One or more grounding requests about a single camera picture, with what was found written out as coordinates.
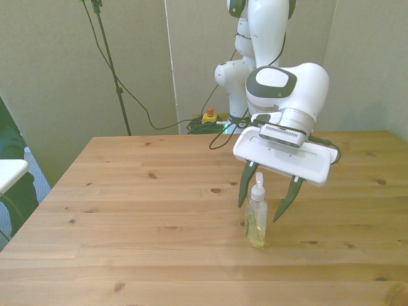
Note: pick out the white flat board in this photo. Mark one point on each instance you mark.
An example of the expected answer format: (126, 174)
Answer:
(11, 173)

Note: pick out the person in dark clothes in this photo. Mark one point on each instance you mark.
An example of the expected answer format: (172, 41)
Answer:
(16, 178)

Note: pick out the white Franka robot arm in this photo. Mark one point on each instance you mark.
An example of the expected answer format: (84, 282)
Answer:
(271, 38)

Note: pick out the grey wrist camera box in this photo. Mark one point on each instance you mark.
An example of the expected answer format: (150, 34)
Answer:
(282, 135)

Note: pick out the clear sanitizer pump bottle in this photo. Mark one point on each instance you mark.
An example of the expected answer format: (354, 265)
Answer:
(256, 216)

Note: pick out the white partition edge strip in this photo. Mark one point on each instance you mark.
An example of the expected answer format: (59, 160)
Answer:
(171, 63)

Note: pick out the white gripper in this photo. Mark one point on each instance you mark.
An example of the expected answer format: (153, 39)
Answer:
(287, 161)

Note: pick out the black camera stand pole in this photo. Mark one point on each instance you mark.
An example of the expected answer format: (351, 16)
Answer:
(110, 63)

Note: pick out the yellow emergency stop box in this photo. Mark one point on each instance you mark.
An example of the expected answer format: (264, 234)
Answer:
(209, 117)

